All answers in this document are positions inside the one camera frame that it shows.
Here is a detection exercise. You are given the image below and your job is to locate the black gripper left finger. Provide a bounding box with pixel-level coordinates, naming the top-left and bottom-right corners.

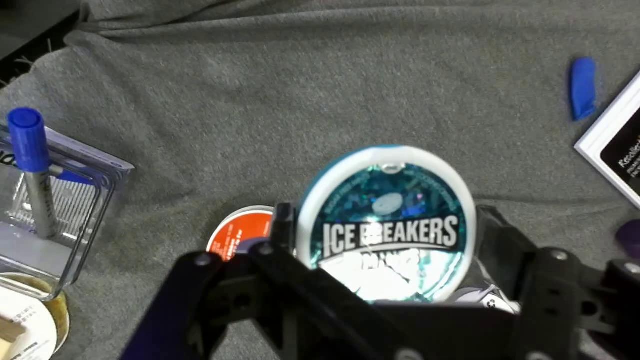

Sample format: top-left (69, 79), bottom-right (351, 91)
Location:
top-left (117, 200), bottom-right (297, 360)

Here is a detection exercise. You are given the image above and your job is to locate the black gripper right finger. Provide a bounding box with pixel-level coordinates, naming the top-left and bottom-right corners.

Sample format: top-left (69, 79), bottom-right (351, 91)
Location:
top-left (476, 204), bottom-right (583, 360)

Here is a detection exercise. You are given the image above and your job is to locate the blue round mint tin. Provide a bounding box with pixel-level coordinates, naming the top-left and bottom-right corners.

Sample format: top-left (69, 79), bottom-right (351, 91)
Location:
top-left (294, 144), bottom-right (480, 305)

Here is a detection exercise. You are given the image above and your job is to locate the orange ribbon spool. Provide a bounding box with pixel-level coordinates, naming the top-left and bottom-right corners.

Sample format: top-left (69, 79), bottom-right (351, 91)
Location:
top-left (203, 204), bottom-right (276, 264)

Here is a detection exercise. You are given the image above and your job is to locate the purple folded umbrella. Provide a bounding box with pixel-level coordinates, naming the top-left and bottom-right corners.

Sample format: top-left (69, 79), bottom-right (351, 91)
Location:
top-left (614, 218), bottom-right (640, 262)

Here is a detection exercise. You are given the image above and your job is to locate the grey tablecloth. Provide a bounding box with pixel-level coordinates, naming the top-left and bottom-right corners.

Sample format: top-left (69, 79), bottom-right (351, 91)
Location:
top-left (0, 0), bottom-right (640, 360)

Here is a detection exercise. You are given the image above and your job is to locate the blue pen cap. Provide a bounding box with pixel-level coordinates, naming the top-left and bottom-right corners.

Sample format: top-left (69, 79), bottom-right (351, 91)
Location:
top-left (568, 56), bottom-right (599, 123)

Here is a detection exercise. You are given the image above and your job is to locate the clear plastic box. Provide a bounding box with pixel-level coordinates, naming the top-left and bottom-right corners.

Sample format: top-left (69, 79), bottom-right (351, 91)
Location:
top-left (0, 125), bottom-right (135, 301)

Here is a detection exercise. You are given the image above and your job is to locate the white ribbon spool yellow rim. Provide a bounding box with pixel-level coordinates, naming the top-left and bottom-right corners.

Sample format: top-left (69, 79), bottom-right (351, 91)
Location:
top-left (0, 271), bottom-right (72, 360)

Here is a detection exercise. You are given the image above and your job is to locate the grey marker with blue cap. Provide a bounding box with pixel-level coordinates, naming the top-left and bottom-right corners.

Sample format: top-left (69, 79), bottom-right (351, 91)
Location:
top-left (6, 106), bottom-right (65, 240)

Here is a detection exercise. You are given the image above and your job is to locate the tan cardboard tag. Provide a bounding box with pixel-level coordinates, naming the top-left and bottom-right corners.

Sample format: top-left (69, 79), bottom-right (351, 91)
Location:
top-left (0, 316), bottom-right (28, 360)

